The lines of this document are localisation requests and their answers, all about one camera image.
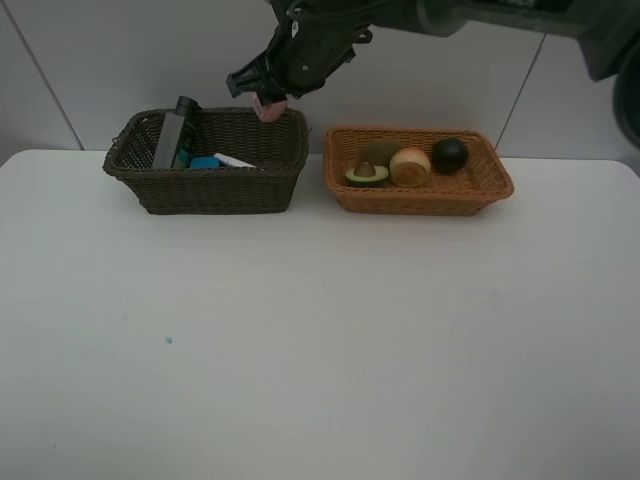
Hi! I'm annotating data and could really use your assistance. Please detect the blue whiteboard eraser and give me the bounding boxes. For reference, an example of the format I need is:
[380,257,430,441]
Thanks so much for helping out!
[189,156,221,169]

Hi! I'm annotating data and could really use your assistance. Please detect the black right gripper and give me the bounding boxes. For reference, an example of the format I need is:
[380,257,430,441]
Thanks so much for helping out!
[226,27,373,104]

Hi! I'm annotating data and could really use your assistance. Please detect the white pink-tipped marker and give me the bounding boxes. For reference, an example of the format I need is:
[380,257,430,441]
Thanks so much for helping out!
[214,153,255,168]

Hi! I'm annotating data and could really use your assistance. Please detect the orange bread bun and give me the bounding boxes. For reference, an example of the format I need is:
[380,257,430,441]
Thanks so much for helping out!
[389,147,431,188]

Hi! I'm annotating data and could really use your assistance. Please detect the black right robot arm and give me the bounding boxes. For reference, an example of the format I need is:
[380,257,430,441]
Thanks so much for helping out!
[226,0,639,145]

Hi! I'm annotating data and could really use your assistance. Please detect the dark brown wicker basket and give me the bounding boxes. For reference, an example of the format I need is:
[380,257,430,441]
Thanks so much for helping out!
[103,107,309,215]

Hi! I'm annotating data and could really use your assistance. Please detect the pink lotion bottle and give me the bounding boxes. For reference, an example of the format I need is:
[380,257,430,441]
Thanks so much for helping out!
[253,92,288,123]

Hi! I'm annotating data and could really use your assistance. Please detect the halved avocado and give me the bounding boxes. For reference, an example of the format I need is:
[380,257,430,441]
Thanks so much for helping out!
[345,162,389,188]

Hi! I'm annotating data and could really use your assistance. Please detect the dark green pump bottle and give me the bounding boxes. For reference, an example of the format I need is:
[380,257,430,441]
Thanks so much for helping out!
[151,96,201,170]

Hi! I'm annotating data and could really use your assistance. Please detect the orange wicker basket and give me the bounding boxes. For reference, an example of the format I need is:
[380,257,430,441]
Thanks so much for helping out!
[324,126,514,216]

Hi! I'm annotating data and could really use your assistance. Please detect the dark purple mangosteen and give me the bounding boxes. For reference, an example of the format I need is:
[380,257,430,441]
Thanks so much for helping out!
[431,138,469,175]

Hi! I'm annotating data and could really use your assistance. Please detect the brown kiwi fruit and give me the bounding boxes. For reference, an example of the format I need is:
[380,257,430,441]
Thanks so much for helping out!
[361,138,403,167]

